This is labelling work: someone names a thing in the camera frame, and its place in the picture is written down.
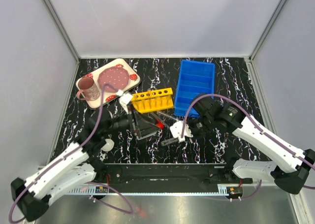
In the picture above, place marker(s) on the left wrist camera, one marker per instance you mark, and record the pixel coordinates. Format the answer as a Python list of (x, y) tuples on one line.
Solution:
[(124, 100)]

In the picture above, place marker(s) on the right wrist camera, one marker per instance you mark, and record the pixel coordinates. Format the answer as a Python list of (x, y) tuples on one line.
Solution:
[(180, 131)]

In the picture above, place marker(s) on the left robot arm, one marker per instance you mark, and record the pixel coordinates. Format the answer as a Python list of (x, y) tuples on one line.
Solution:
[(77, 164)]

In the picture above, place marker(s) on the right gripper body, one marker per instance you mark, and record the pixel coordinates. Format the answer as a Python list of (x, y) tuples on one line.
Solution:
[(199, 126)]

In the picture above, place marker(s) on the pink polka dot plate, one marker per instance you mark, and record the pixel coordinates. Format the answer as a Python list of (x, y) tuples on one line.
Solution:
[(117, 77)]

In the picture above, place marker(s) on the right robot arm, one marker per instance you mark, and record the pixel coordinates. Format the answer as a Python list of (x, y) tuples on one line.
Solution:
[(289, 166)]

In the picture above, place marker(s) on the pink mug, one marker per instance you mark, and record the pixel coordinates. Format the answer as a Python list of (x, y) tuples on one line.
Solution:
[(88, 90)]

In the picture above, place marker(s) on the blue divided plastic bin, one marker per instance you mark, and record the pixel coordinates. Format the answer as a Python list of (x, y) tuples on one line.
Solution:
[(194, 78)]

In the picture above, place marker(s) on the yellow test tube rack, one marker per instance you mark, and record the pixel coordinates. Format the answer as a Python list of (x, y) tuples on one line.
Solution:
[(161, 100)]

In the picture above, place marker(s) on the white round lid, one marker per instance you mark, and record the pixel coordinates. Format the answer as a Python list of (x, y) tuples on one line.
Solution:
[(108, 146)]

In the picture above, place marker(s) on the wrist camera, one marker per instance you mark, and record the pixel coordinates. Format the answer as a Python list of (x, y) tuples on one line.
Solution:
[(124, 100), (180, 131)]

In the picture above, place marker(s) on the white wash bottle red cap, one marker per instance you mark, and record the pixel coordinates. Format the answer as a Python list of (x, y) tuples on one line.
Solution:
[(159, 124)]

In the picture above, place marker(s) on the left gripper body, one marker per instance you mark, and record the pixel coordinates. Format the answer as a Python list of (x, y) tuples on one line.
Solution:
[(124, 123)]

